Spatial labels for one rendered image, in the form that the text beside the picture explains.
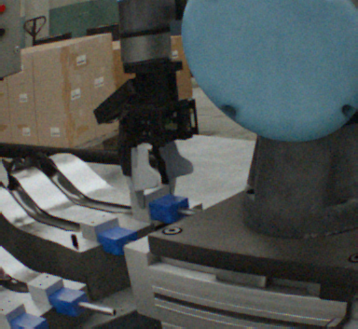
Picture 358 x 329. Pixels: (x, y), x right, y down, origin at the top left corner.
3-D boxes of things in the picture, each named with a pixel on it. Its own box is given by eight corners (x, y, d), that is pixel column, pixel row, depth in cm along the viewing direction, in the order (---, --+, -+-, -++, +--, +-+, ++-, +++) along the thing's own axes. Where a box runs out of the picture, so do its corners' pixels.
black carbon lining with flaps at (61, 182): (149, 220, 111) (141, 161, 109) (76, 248, 100) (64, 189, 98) (34, 187, 135) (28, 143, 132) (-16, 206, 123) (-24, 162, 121)
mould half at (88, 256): (207, 252, 113) (199, 173, 109) (93, 301, 95) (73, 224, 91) (38, 203, 147) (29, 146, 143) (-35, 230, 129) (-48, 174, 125)
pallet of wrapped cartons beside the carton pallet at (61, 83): (136, 143, 546) (125, 29, 524) (58, 174, 481) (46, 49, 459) (43, 135, 625) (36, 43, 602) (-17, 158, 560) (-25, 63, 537)
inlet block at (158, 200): (222, 226, 101) (218, 191, 99) (199, 239, 97) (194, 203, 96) (158, 214, 110) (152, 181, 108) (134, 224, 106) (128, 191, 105)
